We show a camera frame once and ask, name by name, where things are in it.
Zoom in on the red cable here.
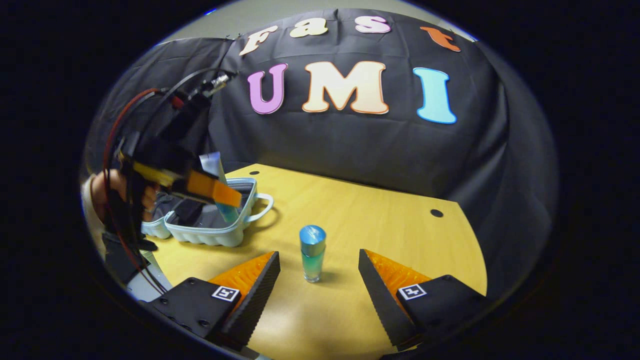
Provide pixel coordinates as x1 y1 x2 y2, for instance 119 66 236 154
102 87 174 296

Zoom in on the blue green skin care bottle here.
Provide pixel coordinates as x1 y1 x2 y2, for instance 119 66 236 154
298 224 327 284

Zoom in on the small white suitcase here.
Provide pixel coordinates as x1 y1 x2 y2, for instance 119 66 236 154
141 177 275 249

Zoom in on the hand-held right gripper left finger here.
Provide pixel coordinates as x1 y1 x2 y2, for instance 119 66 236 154
149 250 281 352

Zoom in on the teal skin care tube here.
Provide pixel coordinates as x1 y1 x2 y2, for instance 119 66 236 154
198 151 241 224

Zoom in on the black cable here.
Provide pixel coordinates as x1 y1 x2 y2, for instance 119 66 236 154
162 67 223 103

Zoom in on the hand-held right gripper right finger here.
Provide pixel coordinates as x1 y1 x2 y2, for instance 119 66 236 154
358 248 489 352

